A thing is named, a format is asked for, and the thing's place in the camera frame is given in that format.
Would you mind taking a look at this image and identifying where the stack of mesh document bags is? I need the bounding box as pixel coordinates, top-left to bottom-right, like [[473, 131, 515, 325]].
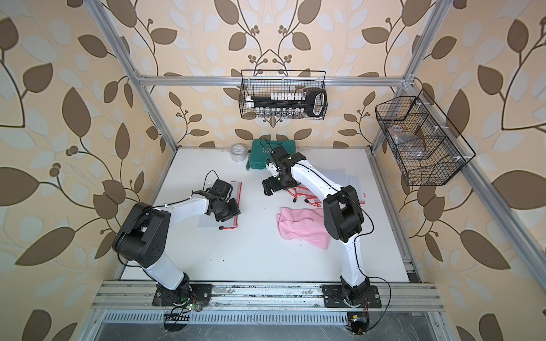
[[196, 179, 240, 230]]

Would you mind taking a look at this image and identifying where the pink microfiber cloth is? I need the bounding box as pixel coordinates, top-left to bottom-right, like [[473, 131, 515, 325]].
[[277, 207, 331, 250]]

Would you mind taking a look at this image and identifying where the clear mesh document bag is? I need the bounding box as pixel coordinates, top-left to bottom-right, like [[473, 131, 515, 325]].
[[288, 168, 366, 208]]

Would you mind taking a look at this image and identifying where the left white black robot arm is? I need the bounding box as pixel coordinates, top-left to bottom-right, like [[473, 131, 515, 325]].
[[112, 179, 240, 291]]

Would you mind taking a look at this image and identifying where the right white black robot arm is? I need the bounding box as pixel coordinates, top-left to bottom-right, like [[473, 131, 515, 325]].
[[262, 146, 371, 301]]

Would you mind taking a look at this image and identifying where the clear plastic bag in basket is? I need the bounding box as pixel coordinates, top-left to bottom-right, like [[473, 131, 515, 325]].
[[388, 125, 426, 159]]

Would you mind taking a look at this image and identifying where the green plastic tool case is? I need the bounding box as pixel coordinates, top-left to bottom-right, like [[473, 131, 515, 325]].
[[246, 139, 297, 170]]

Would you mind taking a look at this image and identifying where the clear tape roll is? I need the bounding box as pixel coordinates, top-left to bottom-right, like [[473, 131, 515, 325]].
[[230, 144, 249, 163]]

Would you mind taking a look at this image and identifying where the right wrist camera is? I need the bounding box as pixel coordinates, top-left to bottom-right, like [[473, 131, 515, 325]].
[[266, 160, 279, 177]]

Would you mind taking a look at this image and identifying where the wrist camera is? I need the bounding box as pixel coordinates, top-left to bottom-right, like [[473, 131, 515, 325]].
[[266, 160, 279, 177], [210, 179, 233, 200]]

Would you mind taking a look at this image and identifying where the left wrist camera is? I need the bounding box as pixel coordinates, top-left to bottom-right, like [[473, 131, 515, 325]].
[[210, 179, 233, 200]]

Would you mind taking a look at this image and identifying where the black socket holder rail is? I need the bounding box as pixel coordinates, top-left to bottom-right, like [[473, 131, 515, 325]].
[[245, 89, 327, 118]]

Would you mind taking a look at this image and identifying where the black wire basket centre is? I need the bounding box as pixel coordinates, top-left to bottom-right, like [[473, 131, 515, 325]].
[[238, 69, 328, 120]]

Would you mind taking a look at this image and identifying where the black wire basket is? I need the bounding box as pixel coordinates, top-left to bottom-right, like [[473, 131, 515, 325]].
[[238, 69, 328, 120], [375, 90, 476, 186]]

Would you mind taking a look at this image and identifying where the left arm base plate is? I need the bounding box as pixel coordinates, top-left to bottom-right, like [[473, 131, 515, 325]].
[[152, 283, 213, 307]]

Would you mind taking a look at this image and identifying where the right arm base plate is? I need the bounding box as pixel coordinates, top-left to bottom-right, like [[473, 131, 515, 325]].
[[321, 283, 382, 309]]

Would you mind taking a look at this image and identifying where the black wire basket right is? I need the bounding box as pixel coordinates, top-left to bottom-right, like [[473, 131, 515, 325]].
[[375, 90, 476, 186]]

